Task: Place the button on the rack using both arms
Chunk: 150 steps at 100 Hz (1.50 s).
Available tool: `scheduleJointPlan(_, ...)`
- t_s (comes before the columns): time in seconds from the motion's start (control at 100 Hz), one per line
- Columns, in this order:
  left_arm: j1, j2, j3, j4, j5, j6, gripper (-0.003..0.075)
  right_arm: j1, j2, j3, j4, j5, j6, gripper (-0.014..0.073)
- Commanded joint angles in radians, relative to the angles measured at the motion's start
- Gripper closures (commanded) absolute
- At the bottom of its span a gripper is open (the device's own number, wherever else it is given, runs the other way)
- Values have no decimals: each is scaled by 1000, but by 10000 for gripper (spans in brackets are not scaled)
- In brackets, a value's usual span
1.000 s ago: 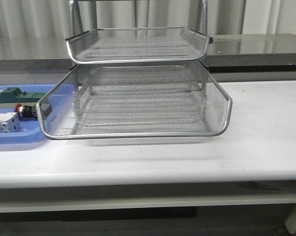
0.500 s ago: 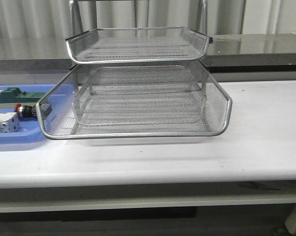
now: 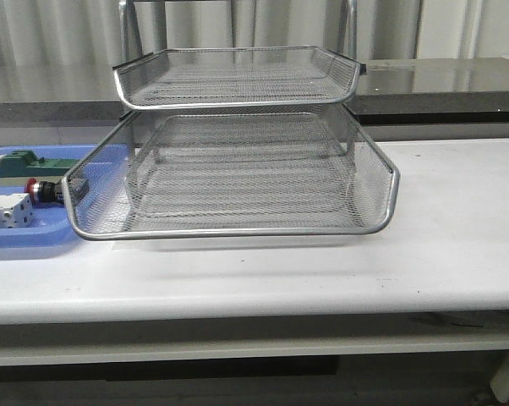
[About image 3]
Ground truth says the silver mesh tray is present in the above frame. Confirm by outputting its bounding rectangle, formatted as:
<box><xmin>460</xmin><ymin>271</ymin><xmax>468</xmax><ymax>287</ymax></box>
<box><xmin>113</xmin><ymin>46</ymin><xmax>366</xmax><ymax>111</ymax></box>
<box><xmin>62</xmin><ymin>105</ymin><xmax>400</xmax><ymax>240</ymax></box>

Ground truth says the red emergency stop button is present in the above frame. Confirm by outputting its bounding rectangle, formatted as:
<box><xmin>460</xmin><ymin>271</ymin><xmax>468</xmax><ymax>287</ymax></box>
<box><xmin>24</xmin><ymin>178</ymin><xmax>90</xmax><ymax>205</ymax></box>

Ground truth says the silver top mesh tray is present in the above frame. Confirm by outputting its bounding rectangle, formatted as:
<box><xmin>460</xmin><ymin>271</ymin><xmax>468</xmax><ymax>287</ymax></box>
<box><xmin>113</xmin><ymin>46</ymin><xmax>366</xmax><ymax>111</ymax></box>

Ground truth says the blue plastic tray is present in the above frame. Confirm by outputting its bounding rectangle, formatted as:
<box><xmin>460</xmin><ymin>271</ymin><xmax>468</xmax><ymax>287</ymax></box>
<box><xmin>0</xmin><ymin>143</ymin><xmax>129</xmax><ymax>250</ymax></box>

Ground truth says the green terminal block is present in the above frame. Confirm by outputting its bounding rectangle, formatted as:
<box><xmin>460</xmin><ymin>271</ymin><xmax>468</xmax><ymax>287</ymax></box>
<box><xmin>0</xmin><ymin>150</ymin><xmax>78</xmax><ymax>187</ymax></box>

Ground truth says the white circuit breaker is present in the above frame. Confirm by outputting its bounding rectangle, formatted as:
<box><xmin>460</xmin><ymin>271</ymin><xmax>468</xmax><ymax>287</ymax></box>
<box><xmin>0</xmin><ymin>193</ymin><xmax>35</xmax><ymax>228</ymax></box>

